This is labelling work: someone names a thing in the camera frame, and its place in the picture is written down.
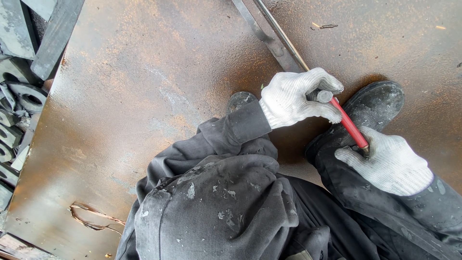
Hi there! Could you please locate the person's left hand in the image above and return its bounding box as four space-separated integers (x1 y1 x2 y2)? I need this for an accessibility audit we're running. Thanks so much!
259 67 344 130

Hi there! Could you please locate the person's right hand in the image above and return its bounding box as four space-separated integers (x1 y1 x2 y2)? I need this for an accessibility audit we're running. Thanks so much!
334 125 435 196

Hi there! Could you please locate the red marking tool grey end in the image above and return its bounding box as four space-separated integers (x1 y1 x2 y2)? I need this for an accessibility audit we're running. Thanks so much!
316 90 371 156

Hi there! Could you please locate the person's black left boot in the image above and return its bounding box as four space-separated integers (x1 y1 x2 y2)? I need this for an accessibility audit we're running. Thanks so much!
226 91 260 115

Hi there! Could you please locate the person's black boot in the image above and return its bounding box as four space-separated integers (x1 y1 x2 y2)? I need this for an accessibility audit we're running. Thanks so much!
305 80 405 165
226 91 260 115

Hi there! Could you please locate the person's right leg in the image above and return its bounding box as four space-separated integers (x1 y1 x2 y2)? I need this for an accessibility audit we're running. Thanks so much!
282 135 462 260

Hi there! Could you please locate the person's leg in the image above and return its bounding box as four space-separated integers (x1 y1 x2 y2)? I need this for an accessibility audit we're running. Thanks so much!
115 137 331 260
282 135 462 260

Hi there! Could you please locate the thin metal rod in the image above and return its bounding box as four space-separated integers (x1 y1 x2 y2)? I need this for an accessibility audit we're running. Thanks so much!
254 0 311 72

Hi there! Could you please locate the person's black right boot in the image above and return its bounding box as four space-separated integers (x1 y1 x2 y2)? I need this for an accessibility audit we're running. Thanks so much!
305 80 405 165

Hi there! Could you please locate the flat steel bar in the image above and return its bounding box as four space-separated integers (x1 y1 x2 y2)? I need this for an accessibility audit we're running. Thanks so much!
231 0 306 74

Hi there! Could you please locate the person's left leg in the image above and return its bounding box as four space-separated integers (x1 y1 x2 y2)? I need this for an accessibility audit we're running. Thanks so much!
115 137 331 260

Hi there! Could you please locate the large rusty steel plate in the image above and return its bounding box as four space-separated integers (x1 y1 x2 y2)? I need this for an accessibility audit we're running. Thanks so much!
3 0 462 260

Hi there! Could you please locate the long grey steel bar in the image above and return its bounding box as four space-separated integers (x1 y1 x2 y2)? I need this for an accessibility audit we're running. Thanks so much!
30 0 86 81

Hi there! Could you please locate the pile of steel cutout pieces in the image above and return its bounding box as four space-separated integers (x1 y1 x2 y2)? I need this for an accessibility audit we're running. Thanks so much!
0 54 50 214

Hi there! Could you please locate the grey steel plate piece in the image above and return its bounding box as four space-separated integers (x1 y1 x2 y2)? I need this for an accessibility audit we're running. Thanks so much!
0 0 37 61

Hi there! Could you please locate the wooden plank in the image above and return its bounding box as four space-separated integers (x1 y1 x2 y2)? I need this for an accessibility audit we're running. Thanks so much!
0 233 60 260

